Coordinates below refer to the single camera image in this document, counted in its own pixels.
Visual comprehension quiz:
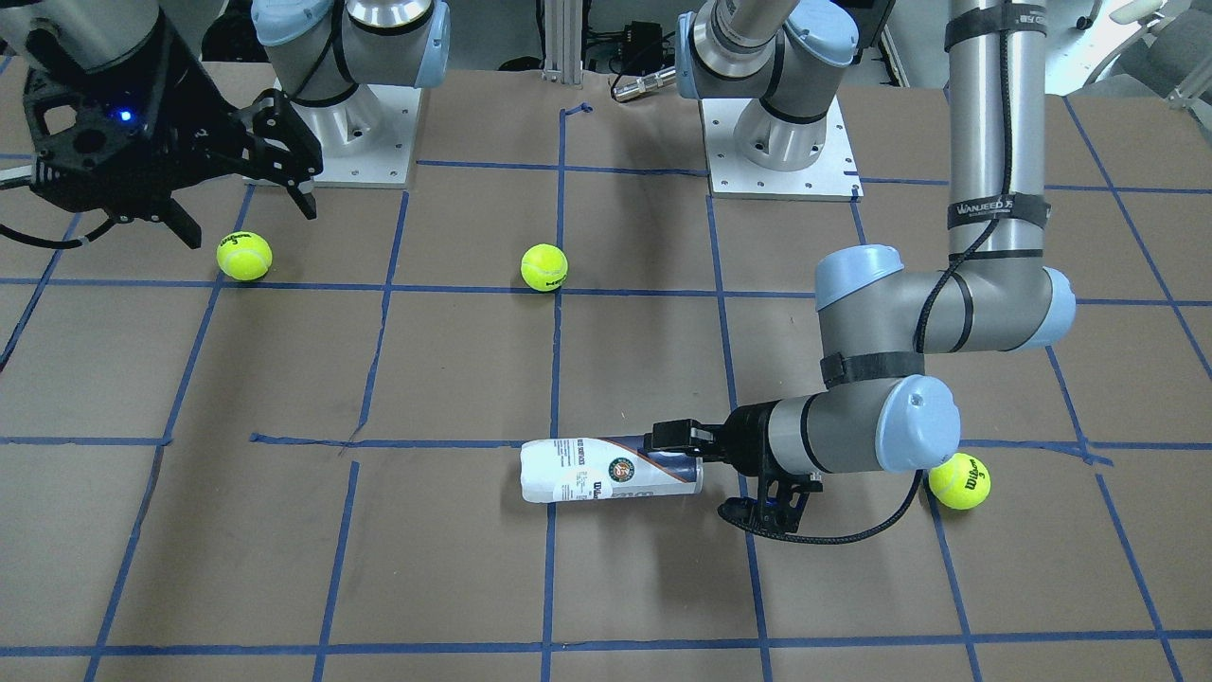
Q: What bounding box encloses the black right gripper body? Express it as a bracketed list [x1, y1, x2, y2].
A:
[19, 15, 257, 224]

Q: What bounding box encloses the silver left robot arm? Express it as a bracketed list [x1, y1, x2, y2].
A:
[645, 1, 1077, 478]

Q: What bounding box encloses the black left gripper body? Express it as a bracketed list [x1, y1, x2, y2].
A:
[715, 402, 776, 476]

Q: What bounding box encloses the aluminium frame post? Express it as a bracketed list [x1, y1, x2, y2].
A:
[541, 0, 585, 88]

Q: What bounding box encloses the white blue tennis ball can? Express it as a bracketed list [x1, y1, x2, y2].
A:
[520, 436, 703, 504]

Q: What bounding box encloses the tennis ball far corner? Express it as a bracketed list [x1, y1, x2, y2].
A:
[927, 452, 991, 511]

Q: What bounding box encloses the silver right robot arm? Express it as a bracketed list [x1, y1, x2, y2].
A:
[1, 1, 450, 250]

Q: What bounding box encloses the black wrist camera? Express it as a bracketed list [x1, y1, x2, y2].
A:
[716, 474, 831, 545]

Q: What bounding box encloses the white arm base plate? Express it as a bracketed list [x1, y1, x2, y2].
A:
[701, 99, 864, 202]
[295, 84, 427, 188]

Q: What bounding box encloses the tennis ball near base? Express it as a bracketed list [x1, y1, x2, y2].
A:
[520, 243, 570, 293]
[216, 230, 273, 281]

